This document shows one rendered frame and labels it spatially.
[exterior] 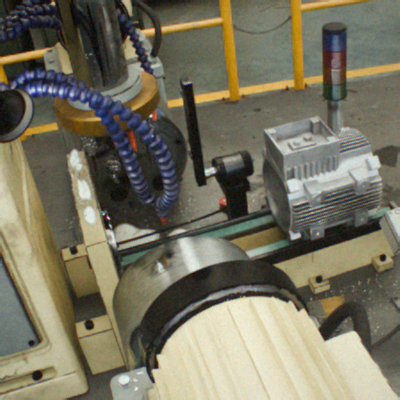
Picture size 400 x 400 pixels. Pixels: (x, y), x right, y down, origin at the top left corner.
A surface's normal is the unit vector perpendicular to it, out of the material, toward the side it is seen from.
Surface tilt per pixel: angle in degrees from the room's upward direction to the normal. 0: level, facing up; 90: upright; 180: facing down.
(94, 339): 90
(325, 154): 90
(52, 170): 0
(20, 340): 90
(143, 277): 32
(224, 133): 0
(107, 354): 90
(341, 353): 0
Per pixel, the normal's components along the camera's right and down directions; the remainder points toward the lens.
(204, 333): -0.47, -0.62
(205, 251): 0.16, -0.83
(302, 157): 0.28, 0.56
